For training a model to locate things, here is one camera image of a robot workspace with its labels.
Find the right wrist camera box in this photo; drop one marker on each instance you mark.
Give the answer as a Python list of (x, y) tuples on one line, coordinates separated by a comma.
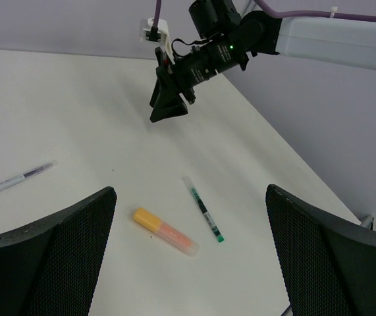
[(158, 35)]

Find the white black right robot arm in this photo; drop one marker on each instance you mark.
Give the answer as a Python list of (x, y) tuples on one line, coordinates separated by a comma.
[(228, 39)]

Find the green gel pen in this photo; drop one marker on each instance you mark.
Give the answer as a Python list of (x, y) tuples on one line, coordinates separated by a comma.
[(201, 205)]

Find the orange highlighter cap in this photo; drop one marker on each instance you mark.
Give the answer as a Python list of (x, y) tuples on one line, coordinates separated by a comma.
[(147, 219)]

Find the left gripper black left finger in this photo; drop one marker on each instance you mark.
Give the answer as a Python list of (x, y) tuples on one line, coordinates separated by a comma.
[(51, 266)]

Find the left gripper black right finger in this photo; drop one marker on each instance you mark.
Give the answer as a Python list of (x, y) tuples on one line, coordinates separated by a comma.
[(328, 264)]

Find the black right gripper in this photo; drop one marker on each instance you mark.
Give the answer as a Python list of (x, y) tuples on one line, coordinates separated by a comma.
[(171, 92)]

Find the orange highlighter pen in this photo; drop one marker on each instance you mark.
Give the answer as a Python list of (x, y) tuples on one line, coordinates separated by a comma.
[(177, 239)]

